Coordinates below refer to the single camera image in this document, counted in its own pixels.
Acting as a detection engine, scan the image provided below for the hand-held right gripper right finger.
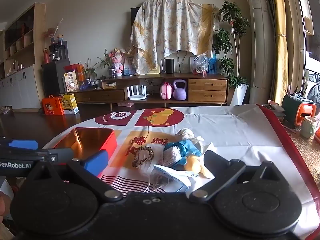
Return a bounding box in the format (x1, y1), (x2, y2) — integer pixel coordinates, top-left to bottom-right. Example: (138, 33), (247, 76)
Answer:
(189, 151), (297, 203)

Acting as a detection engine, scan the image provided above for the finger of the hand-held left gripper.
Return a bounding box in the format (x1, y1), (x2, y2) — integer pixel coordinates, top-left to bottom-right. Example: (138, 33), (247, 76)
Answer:
(47, 148), (75, 165)
(0, 137), (39, 150)

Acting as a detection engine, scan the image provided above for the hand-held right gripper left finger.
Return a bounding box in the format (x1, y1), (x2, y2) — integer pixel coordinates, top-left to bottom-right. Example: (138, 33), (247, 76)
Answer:
(25, 150), (124, 203)

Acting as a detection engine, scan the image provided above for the yellow plastic object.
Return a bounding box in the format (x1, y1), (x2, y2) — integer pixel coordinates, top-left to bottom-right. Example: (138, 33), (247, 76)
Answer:
(184, 155), (215, 180)

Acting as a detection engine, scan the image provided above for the red tin box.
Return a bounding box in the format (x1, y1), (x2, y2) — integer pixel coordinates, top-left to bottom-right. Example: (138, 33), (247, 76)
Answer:
(44, 127), (118, 178)

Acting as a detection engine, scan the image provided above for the blue cloth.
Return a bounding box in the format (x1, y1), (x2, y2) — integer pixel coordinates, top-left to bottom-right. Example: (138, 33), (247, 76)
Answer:
(164, 140), (203, 167)

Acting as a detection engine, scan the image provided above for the brown hair scrunchie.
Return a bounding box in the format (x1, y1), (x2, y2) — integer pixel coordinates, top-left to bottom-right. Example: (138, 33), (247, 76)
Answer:
(132, 147), (155, 168)

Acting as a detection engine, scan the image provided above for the white blue face mask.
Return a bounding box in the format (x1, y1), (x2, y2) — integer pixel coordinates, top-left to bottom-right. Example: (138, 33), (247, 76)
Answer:
(153, 164), (192, 193)

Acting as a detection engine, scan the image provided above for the white knotted towel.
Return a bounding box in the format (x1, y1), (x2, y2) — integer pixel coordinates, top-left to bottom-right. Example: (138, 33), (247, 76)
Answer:
(175, 128), (205, 148)

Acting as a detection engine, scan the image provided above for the bag of cotton swabs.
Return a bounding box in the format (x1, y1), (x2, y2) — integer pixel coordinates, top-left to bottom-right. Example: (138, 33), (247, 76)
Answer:
(162, 146), (183, 167)

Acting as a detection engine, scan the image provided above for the clear pyramid tea bag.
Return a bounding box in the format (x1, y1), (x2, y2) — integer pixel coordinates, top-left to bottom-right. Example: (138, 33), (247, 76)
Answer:
(149, 172), (176, 193)

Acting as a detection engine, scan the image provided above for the printed white red tablecloth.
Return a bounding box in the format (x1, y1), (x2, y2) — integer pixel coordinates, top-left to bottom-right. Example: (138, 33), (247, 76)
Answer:
(42, 105), (320, 240)

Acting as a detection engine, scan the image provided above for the orange gift box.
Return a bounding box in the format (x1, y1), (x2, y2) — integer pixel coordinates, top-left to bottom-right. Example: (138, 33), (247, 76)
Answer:
(42, 95), (64, 115)

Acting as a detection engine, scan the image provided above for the yellow white carton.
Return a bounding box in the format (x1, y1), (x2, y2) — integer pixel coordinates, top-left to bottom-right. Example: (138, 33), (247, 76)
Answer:
(61, 94), (80, 115)

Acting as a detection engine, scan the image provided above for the wooden television cabinet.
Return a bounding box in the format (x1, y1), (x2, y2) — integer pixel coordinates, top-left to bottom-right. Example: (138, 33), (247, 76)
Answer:
(71, 73), (229, 107)

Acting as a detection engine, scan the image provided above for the beige snack box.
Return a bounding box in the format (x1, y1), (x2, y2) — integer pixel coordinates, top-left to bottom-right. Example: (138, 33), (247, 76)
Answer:
(64, 72), (78, 92)

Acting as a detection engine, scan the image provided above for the black cabinet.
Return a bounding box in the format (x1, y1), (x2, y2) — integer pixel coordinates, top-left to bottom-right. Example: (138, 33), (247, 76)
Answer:
(41, 59), (72, 95)

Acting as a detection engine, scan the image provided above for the purple kettlebell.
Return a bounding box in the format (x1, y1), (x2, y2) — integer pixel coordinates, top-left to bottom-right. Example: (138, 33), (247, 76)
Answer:
(173, 79), (187, 100)

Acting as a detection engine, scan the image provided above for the white router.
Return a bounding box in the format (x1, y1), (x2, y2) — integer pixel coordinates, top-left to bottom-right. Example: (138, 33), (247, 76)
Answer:
(126, 85), (147, 101)

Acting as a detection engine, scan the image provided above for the gold patterned table cover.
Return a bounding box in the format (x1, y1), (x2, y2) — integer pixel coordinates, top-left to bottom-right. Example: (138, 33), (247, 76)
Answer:
(282, 125), (320, 193)

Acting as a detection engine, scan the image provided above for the pink small case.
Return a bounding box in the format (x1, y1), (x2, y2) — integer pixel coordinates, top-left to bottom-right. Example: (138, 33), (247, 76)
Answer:
(160, 80), (173, 100)

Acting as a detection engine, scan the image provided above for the small leafy potted plant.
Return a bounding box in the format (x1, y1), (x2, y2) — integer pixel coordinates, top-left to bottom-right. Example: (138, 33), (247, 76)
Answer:
(80, 59), (99, 80)

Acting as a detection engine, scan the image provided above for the red orange box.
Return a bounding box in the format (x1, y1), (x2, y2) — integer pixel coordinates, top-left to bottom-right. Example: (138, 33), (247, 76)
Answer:
(64, 64), (85, 82)

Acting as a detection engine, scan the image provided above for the green utensil holder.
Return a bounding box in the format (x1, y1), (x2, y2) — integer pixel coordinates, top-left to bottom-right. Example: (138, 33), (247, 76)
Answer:
(282, 94), (317, 128)

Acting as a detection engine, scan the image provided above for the potted orchid plant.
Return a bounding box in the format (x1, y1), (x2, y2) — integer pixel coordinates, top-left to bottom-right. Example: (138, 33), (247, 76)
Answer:
(97, 47), (117, 78)

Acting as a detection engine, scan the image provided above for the pale green mug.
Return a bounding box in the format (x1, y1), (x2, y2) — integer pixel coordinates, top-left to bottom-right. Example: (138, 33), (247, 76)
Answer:
(300, 116), (320, 138)

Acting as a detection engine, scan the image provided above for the clear plastic bag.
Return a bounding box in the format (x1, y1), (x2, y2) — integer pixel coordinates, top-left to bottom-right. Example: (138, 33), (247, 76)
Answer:
(191, 51), (210, 76)

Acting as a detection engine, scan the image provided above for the black coffee machine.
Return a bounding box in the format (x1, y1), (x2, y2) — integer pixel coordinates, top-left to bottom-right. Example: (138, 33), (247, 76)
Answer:
(49, 41), (68, 62)

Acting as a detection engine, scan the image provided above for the pink plush doll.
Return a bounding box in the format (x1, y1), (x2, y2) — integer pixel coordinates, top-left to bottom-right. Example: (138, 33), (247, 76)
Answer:
(109, 48), (125, 77)

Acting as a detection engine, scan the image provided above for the framed picture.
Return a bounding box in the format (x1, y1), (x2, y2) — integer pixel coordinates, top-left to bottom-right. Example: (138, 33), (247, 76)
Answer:
(124, 55), (137, 75)

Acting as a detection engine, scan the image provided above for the black speaker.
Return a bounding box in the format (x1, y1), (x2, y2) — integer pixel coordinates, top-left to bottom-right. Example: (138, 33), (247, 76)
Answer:
(165, 58), (175, 74)

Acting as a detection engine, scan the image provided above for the vase with dried flowers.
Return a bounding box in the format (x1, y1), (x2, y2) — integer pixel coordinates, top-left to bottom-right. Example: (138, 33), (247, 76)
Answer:
(45, 19), (64, 45)

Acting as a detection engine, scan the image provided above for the yellow curtain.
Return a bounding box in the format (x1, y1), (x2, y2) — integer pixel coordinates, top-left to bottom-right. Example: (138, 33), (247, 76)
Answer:
(271, 0), (290, 105)

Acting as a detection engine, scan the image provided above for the white standing air conditioner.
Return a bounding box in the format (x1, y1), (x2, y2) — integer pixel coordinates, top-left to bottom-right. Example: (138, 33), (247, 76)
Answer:
(245, 0), (278, 105)

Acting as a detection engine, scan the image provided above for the floral cover cloth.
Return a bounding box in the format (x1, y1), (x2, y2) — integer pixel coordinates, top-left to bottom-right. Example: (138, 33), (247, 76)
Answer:
(130, 0), (222, 75)

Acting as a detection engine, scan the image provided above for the tall potted tree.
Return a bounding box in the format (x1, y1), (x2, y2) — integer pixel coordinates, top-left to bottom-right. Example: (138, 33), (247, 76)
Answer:
(212, 0), (250, 105)

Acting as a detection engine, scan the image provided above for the black television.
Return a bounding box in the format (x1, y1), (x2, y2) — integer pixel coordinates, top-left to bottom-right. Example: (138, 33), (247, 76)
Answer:
(130, 7), (141, 32)

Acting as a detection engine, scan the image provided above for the white wooden wall cabinet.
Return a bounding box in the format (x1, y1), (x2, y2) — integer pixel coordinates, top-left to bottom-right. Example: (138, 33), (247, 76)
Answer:
(0, 2), (47, 109)

